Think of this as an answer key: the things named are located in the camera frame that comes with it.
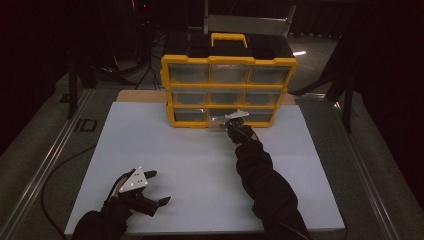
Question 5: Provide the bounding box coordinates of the black stand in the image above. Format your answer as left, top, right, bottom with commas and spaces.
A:
65, 58, 138, 120
289, 31, 359, 134

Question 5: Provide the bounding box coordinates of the person's right hand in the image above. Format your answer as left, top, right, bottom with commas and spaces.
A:
229, 123, 259, 145

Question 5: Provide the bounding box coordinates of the clear plastic drawer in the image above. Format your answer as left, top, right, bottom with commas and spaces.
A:
208, 108, 246, 133

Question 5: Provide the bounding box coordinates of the grid of clear organizer drawers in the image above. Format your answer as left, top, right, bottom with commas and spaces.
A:
168, 63, 291, 124

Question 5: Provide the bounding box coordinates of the white table sheet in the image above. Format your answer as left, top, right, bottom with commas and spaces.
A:
64, 101, 346, 236

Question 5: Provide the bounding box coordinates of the grey metal frame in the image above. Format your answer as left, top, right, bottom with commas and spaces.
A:
202, 0, 297, 38

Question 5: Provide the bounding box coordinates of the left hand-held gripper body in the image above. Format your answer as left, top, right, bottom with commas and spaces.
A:
118, 166, 159, 218

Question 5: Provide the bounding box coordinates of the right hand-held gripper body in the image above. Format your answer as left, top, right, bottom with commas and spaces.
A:
224, 110, 250, 134

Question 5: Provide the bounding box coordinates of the yellow drawer organizer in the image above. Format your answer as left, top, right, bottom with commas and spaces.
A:
160, 32, 299, 129

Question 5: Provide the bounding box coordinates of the aluminium floor rail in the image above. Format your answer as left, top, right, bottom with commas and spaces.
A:
293, 93, 424, 240
0, 88, 94, 240

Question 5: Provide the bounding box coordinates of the person's left hand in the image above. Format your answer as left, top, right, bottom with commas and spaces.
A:
106, 170, 136, 211

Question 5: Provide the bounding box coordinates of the bundle of black floor cables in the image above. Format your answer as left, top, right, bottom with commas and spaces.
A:
133, 33, 168, 90

